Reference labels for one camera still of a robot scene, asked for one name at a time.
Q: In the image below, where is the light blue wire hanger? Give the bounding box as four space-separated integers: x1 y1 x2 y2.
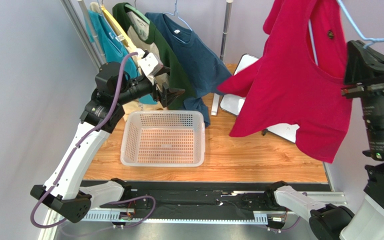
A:
306 0 384 66

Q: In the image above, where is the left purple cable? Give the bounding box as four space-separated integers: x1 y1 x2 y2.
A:
29 51 156 234

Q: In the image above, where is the clothes rack pole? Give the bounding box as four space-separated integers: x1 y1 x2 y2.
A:
210 0 234 116

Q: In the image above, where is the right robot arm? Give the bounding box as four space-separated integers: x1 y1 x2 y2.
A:
264 40 384 240

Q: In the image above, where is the purple cable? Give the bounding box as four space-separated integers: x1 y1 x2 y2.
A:
266 212 304 233
29 51 156 234

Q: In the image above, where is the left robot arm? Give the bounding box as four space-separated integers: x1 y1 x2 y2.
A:
30 62 184 223

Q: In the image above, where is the yellow hanger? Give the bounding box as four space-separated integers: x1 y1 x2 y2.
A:
100 4 131 47

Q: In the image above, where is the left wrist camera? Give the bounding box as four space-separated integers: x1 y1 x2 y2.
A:
135 48 164 85

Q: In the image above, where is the teal t-shirt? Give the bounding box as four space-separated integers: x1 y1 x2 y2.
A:
86 10 157 105

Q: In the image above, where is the dark blue t-shirt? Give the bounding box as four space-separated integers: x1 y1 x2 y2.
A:
145 12 232 127

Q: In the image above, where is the whiteboard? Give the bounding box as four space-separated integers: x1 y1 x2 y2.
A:
219 53 299 144

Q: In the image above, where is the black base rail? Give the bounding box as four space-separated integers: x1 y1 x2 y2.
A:
102 181 293 220

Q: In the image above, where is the green and cream t-shirt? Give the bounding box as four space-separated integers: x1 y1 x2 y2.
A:
112 2 196 110

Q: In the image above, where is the red t-shirt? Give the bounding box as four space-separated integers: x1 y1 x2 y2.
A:
218 0 352 164

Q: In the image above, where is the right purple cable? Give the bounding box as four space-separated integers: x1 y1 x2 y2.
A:
266 212 304 233

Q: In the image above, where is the white plastic basket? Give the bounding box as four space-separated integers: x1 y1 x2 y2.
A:
120 110 206 168

